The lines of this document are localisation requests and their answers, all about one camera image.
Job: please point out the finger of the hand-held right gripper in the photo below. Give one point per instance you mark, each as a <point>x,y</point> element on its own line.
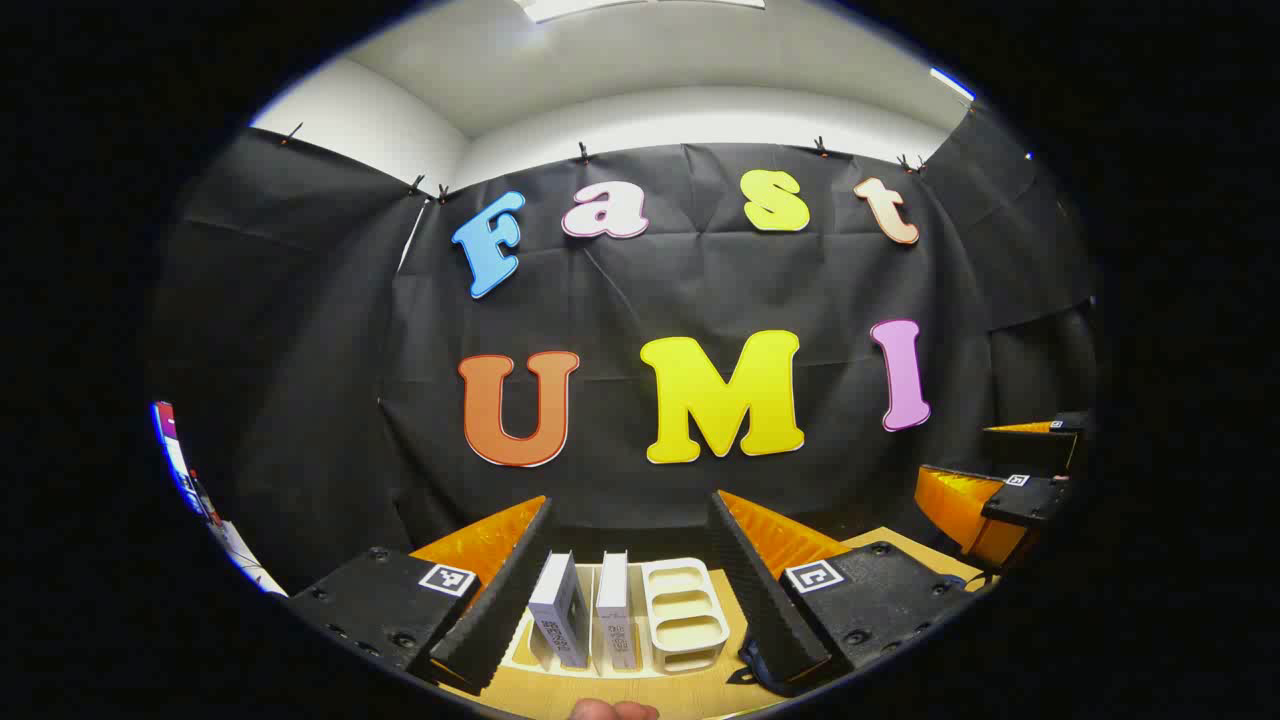
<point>1030,500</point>
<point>1040,450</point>

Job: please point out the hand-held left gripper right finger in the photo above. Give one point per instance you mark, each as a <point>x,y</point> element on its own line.
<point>760,610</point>

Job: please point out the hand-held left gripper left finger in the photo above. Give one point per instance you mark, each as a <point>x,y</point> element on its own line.
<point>510,600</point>

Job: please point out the grey patterned book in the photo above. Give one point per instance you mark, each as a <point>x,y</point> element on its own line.
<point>612,600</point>

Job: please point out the white plastic bookshelf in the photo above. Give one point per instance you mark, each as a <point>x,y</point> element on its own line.
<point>652,620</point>

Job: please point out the white side desk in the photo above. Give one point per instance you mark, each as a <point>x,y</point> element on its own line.
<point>235,545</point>

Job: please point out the black backdrop cloth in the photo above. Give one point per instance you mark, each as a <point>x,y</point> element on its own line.
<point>640,290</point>

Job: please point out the ceiling light panel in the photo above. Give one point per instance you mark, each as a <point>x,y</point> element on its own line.
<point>952,85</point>
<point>600,8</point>

